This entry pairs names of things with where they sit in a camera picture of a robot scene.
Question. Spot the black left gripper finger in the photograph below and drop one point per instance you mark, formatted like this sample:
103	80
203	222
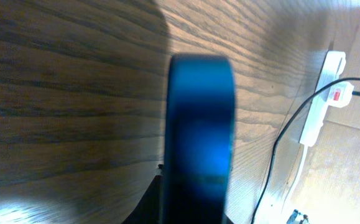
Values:
148	208

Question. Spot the white charger plug adapter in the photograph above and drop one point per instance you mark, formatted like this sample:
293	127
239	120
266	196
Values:
340	94

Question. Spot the brown cardboard panel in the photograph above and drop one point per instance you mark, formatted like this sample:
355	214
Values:
329	188

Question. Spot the white power strip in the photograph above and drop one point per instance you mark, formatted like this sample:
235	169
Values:
333	67

